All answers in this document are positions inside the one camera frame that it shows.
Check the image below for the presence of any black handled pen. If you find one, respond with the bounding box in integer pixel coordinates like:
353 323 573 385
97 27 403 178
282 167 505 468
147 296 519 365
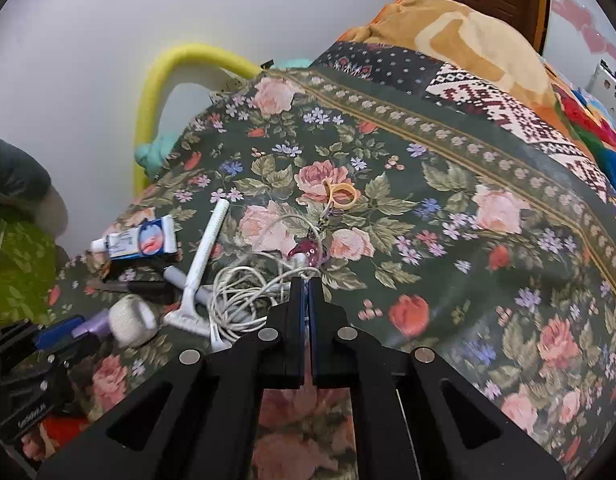
87 280 174 297

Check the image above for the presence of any orange patterned blanket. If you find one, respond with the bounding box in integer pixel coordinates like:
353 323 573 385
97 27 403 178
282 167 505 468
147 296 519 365
340 0 616 190

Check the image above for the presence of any dark grey garment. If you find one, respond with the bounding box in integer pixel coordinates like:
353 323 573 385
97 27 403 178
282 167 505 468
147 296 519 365
0 139 68 237

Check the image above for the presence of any patchwork dark quilt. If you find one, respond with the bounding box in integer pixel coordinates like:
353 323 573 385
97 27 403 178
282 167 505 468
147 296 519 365
311 41 615 202

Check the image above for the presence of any green floral bag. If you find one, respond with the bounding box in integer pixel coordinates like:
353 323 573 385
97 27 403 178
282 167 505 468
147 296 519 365
0 205 58 327

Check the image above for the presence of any pink transparent hair tie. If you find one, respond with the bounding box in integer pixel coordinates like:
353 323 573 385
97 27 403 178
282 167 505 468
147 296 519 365
286 236 326 267

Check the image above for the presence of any teal cloth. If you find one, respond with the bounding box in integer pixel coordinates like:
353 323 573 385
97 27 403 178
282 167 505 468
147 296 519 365
134 132 180 179

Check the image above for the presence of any purple tube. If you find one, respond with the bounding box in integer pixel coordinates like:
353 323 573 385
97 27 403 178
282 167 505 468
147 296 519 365
72 309 110 339

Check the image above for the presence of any floral dark green bedspread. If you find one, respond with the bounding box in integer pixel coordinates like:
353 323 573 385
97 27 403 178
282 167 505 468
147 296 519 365
17 66 616 480

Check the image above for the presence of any yellow rubber band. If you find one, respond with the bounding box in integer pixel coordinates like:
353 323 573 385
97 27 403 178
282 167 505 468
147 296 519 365
323 180 359 211

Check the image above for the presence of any toothpaste tube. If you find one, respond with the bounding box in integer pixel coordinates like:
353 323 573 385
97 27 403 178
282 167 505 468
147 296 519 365
90 214 178 260

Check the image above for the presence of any white disposable razor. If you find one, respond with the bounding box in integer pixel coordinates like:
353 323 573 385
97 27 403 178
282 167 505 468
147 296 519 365
164 198 230 337

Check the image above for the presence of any yellow foam tube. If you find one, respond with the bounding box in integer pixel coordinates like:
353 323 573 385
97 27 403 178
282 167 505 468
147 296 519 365
133 44 262 197

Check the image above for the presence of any white earphone cable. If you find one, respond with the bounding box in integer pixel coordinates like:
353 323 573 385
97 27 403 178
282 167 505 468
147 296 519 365
207 212 326 354

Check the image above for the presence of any white bandage roll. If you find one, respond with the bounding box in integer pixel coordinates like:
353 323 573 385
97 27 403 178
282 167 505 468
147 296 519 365
107 294 159 348

